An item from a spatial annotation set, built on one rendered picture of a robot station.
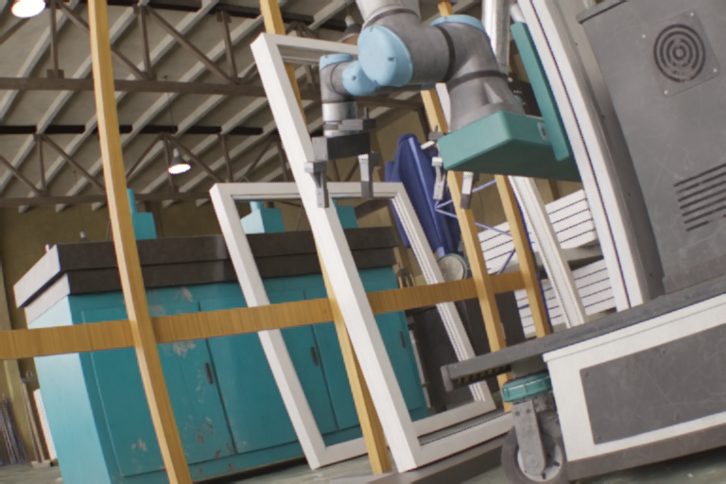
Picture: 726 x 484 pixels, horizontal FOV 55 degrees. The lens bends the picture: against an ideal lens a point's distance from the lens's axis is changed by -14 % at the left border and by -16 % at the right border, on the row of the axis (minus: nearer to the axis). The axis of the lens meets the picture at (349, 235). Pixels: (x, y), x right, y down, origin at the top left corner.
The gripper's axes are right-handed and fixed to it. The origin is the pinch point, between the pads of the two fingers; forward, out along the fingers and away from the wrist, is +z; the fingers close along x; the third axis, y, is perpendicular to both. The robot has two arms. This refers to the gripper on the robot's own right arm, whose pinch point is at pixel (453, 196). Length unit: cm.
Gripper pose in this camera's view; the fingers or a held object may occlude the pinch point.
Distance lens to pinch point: 210.9
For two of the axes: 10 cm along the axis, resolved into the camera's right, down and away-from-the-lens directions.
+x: 6.1, 1.4, 7.8
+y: 7.8, 1.0, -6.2
